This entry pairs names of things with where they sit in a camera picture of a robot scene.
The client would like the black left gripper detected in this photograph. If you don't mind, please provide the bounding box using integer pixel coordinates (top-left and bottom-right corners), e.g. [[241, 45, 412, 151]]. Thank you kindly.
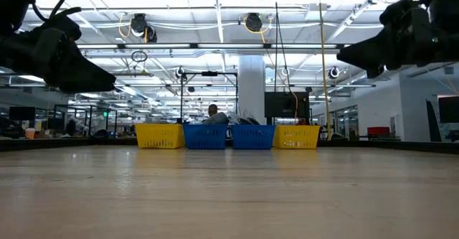
[[0, 11, 116, 93]]

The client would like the blue plastic basket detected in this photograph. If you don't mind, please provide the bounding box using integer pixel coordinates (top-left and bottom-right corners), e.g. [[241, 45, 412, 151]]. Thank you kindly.
[[182, 123, 229, 150], [230, 123, 276, 150]]

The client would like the black cage frame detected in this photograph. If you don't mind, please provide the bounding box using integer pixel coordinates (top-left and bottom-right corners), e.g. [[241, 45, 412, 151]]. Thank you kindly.
[[53, 104, 118, 138]]

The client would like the white building column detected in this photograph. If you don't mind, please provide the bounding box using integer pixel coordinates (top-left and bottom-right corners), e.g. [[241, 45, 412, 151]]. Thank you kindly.
[[238, 55, 266, 125]]

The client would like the yellow plastic basket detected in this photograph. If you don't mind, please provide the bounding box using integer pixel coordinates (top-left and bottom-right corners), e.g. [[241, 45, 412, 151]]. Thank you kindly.
[[273, 124, 322, 149], [135, 123, 186, 149]]

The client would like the black wall screen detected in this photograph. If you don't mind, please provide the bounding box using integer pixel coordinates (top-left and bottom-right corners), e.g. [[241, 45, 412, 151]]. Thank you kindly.
[[264, 90, 311, 118]]

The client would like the red box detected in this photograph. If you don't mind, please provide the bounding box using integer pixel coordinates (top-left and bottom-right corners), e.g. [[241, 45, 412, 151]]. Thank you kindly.
[[367, 126, 391, 136]]

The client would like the black rig frame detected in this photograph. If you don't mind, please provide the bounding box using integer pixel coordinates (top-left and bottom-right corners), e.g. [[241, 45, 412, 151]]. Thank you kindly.
[[180, 70, 240, 123]]

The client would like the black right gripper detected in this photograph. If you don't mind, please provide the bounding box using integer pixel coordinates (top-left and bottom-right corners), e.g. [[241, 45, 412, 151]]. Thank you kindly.
[[336, 0, 459, 79]]

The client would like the yellow hanging cable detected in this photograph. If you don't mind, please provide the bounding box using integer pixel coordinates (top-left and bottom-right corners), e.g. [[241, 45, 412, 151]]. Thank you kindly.
[[316, 0, 331, 139]]

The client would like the black monitor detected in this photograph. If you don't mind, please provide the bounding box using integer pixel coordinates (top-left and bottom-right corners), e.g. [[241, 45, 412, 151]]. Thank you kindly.
[[437, 95, 459, 123], [9, 106, 36, 121]]

